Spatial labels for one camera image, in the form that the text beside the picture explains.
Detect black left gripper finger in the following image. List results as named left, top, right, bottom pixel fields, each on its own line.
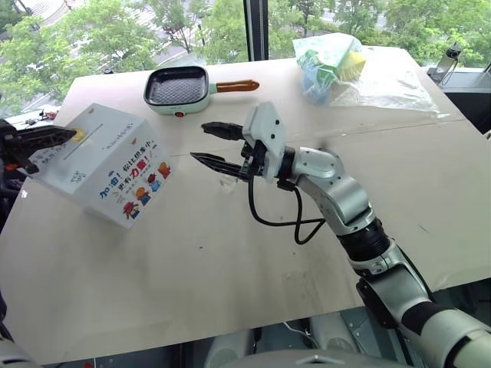
left=23, top=137, right=74, bottom=152
left=21, top=126, right=78, bottom=140

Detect water bottle with black cap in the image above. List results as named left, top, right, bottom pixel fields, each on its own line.
left=436, top=41, right=463, bottom=86

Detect mint green electric frying pan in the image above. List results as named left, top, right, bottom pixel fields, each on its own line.
left=143, top=65, right=261, bottom=118

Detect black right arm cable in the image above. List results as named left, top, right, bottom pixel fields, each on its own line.
left=247, top=176, right=328, bottom=245

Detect white printed slot box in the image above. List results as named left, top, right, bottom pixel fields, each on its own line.
left=35, top=103, right=173, bottom=231

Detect black side desk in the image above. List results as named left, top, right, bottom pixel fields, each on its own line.
left=427, top=65, right=491, bottom=136

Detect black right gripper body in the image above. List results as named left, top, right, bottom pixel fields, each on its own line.
left=238, top=139, right=269, bottom=181

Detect clear plastic bag with sponges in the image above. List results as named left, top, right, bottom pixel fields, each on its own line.
left=292, top=32, right=441, bottom=115

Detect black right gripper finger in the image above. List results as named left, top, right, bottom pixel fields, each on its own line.
left=201, top=121, right=246, bottom=142
left=189, top=152, right=247, bottom=179

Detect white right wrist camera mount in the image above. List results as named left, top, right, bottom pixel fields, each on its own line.
left=242, top=102, right=287, bottom=181

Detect thin white cable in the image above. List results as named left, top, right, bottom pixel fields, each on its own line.
left=282, top=320, right=314, bottom=340

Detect black window frame post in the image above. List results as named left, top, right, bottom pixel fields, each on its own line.
left=244, top=0, right=270, bottom=62

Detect small red black parts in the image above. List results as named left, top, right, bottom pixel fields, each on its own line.
left=21, top=110, right=59, bottom=126

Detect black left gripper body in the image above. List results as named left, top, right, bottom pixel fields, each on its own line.
left=0, top=118, right=41, bottom=176

